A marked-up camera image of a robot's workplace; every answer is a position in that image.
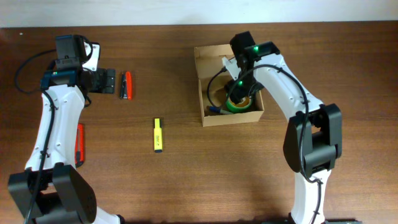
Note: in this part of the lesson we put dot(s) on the cardboard box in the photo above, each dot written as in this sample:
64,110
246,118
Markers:
208,62

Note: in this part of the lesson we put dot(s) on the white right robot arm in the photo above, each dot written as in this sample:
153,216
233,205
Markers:
313,139

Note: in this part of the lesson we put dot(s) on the blue white marker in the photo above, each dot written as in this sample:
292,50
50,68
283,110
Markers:
214,109

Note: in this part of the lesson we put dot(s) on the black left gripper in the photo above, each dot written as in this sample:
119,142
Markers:
105,80

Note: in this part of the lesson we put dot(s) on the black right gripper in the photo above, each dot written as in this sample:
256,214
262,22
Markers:
236,92

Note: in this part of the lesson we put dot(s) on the yellow clear tape roll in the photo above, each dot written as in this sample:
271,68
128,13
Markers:
244,102

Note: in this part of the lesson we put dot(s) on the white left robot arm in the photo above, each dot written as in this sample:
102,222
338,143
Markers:
50,189

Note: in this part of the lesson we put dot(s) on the yellow highlighter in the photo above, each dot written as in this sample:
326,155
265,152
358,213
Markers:
158,142

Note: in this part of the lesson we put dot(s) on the red black stapler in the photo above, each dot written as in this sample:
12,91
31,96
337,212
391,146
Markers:
126,89

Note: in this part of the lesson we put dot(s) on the green tape roll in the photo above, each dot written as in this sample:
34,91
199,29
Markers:
234,108

